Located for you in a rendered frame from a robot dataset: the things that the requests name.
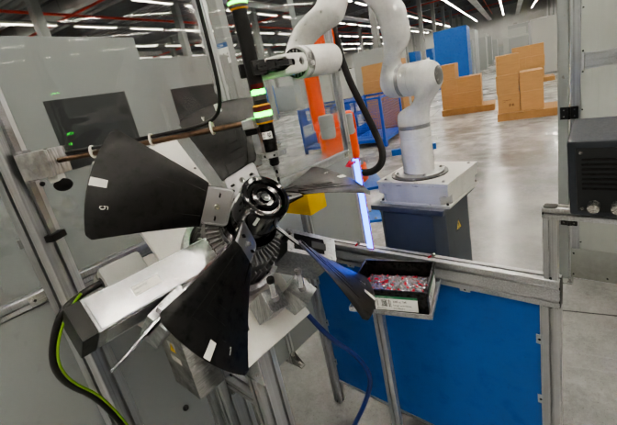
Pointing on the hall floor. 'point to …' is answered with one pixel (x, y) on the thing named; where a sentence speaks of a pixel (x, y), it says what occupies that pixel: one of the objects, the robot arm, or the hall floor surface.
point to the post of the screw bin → (387, 368)
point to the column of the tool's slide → (59, 276)
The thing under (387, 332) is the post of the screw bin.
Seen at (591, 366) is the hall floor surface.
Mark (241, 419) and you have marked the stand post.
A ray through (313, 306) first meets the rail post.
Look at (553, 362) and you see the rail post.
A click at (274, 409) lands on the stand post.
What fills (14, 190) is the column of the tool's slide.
